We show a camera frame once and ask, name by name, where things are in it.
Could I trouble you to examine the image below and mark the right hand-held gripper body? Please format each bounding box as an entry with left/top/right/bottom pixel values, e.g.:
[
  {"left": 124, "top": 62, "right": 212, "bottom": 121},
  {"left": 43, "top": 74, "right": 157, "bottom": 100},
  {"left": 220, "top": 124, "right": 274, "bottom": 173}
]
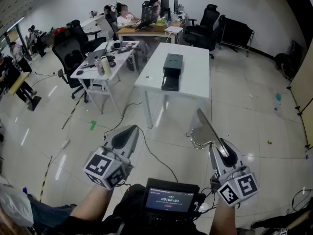
[{"left": 209, "top": 138, "right": 260, "bottom": 208}]

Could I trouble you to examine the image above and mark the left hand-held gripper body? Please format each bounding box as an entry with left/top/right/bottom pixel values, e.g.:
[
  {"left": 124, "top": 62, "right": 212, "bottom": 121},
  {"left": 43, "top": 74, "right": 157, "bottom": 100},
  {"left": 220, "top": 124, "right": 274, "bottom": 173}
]
[{"left": 83, "top": 124, "right": 140, "bottom": 190}]

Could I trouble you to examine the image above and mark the dark green drawer box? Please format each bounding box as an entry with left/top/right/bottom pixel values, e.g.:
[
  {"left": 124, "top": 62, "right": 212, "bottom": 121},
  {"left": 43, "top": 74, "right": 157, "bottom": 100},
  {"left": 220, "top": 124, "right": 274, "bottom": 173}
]
[{"left": 161, "top": 53, "right": 184, "bottom": 92}]

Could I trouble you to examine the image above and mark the person's left forearm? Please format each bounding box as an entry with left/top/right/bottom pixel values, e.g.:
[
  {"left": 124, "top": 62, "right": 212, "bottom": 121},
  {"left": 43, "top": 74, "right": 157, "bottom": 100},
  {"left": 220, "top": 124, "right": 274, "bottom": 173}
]
[{"left": 69, "top": 184, "right": 115, "bottom": 222}]

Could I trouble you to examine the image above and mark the person's right forearm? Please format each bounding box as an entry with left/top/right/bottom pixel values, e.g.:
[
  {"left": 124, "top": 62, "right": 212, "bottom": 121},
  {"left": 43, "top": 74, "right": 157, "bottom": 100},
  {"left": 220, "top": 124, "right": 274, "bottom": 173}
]
[{"left": 210, "top": 196, "right": 238, "bottom": 235}]

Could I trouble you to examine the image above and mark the person's black clothing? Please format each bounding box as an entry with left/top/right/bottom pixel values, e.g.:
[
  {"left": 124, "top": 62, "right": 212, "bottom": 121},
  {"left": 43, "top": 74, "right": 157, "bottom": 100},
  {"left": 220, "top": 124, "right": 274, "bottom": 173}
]
[{"left": 46, "top": 184, "right": 208, "bottom": 235}]

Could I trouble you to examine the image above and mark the yellow-black floor tape strip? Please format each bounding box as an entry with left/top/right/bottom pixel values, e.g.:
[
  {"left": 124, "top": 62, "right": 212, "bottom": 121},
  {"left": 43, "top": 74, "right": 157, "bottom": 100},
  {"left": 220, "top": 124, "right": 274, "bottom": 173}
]
[
  {"left": 61, "top": 95, "right": 84, "bottom": 130},
  {"left": 39, "top": 155, "right": 53, "bottom": 202}
]

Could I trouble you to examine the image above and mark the black chest-mounted screen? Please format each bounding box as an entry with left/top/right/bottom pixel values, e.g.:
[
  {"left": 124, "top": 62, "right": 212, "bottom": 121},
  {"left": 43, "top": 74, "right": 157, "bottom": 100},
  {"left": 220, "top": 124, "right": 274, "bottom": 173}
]
[{"left": 140, "top": 177, "right": 206, "bottom": 220}]

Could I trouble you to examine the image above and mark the blue denim garment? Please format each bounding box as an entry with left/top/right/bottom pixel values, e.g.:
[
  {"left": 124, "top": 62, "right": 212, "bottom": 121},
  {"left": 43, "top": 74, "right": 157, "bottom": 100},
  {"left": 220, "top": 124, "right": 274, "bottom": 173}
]
[{"left": 26, "top": 194, "right": 76, "bottom": 230}]

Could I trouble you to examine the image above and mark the clear plastic bottle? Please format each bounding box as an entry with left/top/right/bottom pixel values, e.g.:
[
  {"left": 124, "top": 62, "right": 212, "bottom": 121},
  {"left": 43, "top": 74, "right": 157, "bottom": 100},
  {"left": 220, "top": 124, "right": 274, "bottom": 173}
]
[{"left": 94, "top": 56, "right": 105, "bottom": 76}]

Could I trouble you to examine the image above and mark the cream thermos bottle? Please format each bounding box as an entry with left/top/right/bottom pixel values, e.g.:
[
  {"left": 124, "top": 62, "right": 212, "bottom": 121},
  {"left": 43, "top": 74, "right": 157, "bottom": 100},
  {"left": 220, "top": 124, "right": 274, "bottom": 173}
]
[{"left": 101, "top": 55, "right": 112, "bottom": 77}]

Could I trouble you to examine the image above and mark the white plastic bag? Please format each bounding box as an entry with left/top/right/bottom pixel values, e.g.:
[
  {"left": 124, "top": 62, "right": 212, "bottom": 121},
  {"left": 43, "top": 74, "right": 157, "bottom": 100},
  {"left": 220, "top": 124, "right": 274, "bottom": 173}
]
[{"left": 0, "top": 184, "right": 34, "bottom": 227}]

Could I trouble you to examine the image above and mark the white cluttered desk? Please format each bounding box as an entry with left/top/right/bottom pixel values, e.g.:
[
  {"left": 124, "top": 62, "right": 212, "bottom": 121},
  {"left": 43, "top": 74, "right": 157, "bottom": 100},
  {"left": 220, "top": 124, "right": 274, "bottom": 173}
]
[{"left": 70, "top": 41, "right": 140, "bottom": 115}]

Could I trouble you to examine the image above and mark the grey laptop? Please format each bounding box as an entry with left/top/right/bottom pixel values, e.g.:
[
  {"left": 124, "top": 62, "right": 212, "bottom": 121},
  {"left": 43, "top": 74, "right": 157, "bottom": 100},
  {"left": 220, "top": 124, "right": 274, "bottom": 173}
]
[{"left": 83, "top": 42, "right": 109, "bottom": 68}]

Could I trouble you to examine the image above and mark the black mesh office chair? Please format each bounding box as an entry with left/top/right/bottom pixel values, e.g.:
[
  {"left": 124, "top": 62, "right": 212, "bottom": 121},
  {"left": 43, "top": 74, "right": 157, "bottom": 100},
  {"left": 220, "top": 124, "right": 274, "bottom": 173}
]
[
  {"left": 67, "top": 20, "right": 107, "bottom": 56},
  {"left": 52, "top": 37, "right": 90, "bottom": 104}
]

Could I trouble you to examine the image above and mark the small wooden standing table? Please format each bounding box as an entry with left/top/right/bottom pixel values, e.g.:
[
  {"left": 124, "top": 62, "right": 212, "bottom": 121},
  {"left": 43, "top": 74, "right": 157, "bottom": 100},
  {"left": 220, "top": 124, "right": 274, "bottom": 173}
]
[{"left": 8, "top": 71, "right": 42, "bottom": 112}]

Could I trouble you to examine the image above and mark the white work table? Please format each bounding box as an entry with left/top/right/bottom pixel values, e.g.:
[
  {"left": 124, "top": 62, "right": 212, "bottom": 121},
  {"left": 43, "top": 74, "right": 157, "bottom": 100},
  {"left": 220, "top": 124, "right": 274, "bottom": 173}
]
[{"left": 134, "top": 42, "right": 211, "bottom": 137}]

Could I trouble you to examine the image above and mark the wooden desk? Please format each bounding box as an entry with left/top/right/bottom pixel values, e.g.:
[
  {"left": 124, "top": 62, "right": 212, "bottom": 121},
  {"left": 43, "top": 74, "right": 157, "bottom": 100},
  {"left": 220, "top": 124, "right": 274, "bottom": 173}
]
[{"left": 116, "top": 21, "right": 184, "bottom": 45}]

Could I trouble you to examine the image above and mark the white background desk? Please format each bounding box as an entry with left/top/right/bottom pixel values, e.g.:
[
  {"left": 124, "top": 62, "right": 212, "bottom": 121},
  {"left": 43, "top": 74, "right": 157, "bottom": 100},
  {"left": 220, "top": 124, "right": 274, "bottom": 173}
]
[{"left": 79, "top": 14, "right": 106, "bottom": 40}]

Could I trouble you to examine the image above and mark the brown cardboard box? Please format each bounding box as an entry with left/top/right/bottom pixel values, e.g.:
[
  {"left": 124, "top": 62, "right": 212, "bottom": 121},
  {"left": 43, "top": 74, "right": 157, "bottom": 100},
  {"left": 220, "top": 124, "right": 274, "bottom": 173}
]
[{"left": 153, "top": 23, "right": 169, "bottom": 33}]

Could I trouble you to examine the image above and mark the white closed laptop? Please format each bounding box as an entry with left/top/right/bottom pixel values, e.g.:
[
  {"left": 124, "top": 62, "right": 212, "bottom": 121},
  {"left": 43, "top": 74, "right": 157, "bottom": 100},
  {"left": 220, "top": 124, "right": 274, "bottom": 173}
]
[{"left": 164, "top": 25, "right": 184, "bottom": 35}]

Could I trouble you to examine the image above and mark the black metal cart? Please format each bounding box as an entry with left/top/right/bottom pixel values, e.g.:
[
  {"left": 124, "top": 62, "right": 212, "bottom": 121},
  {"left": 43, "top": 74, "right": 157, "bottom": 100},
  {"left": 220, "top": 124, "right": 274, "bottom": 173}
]
[{"left": 219, "top": 16, "right": 255, "bottom": 57}]

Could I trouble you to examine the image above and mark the sticker-covered laptop on stand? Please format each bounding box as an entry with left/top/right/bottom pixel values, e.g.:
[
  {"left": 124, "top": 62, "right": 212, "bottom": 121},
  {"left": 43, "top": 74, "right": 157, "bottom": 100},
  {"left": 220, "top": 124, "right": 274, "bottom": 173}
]
[{"left": 134, "top": 5, "right": 159, "bottom": 31}]

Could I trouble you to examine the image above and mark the black high-back office chair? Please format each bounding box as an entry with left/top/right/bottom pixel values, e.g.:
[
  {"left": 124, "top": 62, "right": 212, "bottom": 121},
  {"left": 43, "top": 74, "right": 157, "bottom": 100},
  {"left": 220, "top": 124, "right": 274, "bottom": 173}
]
[{"left": 183, "top": 3, "right": 221, "bottom": 58}]

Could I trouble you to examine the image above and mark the ceiling light strip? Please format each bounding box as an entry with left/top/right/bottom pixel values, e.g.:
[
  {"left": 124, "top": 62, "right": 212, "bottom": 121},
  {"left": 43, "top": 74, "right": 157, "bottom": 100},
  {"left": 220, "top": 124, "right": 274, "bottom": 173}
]
[{"left": 6, "top": 17, "right": 25, "bottom": 33}]

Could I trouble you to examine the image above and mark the black floor cable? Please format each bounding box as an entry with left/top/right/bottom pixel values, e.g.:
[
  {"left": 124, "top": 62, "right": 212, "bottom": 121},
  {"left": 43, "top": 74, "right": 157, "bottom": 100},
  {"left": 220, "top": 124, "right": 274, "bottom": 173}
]
[{"left": 103, "top": 102, "right": 179, "bottom": 184}]

